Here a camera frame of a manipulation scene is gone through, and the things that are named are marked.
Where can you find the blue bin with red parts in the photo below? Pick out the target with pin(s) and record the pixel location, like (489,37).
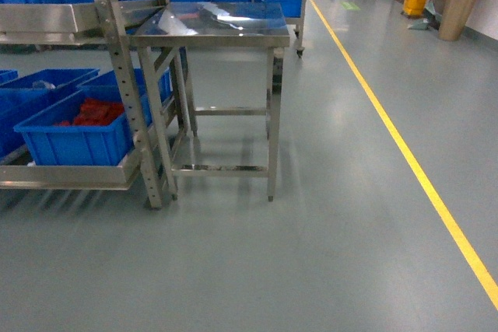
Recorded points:
(86,128)

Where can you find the steel shelf rack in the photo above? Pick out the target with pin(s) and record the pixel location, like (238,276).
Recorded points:
(78,23)

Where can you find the stainless steel table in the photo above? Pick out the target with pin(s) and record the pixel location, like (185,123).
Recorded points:
(162,42)

